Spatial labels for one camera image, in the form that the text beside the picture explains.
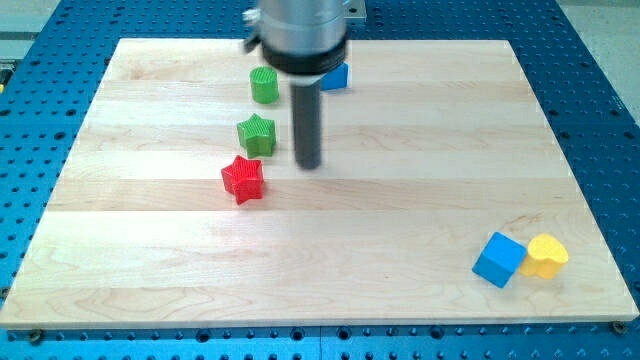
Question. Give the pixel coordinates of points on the blue cube block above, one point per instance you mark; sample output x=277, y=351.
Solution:
x=499, y=260

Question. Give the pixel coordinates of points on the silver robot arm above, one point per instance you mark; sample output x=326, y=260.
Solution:
x=304, y=39

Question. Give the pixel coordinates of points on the green cylinder block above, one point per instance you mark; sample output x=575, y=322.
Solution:
x=264, y=85

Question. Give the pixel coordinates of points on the wooden board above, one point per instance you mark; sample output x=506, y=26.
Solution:
x=433, y=147

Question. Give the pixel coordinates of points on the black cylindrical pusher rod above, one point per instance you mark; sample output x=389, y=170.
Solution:
x=306, y=124

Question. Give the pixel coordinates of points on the green star block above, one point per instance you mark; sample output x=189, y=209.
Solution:
x=257, y=136

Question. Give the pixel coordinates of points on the blue triangle block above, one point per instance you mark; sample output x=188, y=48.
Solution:
x=336, y=78

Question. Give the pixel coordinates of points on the yellow heart block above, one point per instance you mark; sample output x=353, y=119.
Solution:
x=545, y=257

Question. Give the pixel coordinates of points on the red star block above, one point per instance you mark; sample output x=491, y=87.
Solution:
x=243, y=178

